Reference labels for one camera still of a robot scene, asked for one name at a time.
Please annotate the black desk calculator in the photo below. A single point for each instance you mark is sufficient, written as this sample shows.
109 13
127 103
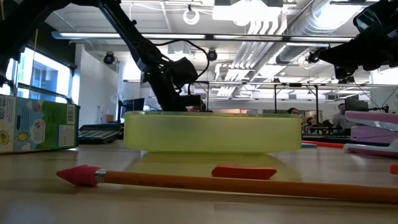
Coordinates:
98 133

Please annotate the long ceiling light bar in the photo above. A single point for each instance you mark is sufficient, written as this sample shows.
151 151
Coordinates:
174 36

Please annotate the orange marker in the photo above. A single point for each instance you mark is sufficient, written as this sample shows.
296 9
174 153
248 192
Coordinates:
326 144

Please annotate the orange pencil pink eraser cap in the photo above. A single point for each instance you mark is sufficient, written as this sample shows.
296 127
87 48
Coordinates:
233 184

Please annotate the bright window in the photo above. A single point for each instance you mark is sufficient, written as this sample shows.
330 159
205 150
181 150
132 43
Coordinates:
43 76

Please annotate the blue sticky note pad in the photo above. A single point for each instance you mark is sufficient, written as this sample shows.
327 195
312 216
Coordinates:
308 145

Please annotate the black background rig frame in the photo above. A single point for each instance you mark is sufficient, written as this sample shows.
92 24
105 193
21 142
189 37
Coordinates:
275 93

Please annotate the red eraser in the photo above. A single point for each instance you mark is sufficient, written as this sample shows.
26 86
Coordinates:
242 172

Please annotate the black computer monitor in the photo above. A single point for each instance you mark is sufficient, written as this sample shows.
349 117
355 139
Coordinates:
356 103
133 107

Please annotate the pink stapler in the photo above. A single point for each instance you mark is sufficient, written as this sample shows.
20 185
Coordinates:
373 133

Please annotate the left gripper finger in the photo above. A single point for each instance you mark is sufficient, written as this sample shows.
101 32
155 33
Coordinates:
169 101
190 101

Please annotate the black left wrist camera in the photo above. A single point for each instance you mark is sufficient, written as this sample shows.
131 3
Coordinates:
185 71

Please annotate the person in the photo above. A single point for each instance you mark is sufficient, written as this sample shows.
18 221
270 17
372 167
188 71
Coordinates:
341 116
293 111
199 108
310 120

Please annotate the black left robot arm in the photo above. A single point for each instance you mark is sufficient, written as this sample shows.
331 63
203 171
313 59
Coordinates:
130 34

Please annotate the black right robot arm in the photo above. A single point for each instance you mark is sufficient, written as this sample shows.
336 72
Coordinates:
370 53

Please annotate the silver ventilation duct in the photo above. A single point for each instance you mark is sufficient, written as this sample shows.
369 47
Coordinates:
311 28

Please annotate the crayon box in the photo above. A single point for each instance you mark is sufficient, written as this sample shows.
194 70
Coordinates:
37 124

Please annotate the translucent yellow-green pencil case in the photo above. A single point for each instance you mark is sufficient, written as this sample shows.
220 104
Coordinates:
211 132

